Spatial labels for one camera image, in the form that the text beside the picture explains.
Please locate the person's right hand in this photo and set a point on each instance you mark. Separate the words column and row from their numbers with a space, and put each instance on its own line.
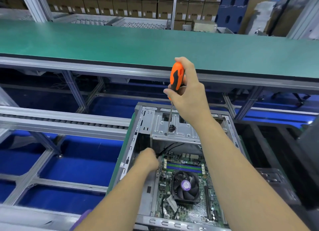
column 192, row 98

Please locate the person's left hand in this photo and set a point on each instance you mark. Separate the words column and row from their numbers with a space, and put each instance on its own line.
column 147, row 161

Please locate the grey metal computer case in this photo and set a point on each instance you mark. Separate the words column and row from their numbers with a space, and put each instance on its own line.
column 144, row 133

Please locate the black CPU cooler fan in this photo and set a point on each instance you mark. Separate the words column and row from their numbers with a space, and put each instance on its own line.
column 185, row 186

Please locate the green motherboard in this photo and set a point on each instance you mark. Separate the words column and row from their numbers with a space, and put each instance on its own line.
column 214, row 188

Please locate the person's left forearm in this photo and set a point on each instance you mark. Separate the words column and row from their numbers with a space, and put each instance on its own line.
column 117, row 201

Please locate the person's right forearm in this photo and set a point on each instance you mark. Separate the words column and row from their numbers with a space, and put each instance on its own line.
column 249, row 188

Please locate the green conveyor belt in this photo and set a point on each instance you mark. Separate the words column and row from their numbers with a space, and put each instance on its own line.
column 99, row 43

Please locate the stack of cardboard boxes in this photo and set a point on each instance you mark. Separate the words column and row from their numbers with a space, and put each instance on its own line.
column 124, row 1

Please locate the clear plastic screw tray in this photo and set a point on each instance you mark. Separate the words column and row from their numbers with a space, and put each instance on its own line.
column 279, row 186

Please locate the grey flat metal rail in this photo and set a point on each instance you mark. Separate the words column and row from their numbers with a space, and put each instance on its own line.
column 60, row 121

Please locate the grey roller conveyor rail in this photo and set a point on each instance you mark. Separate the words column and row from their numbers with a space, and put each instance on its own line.
column 30, row 216

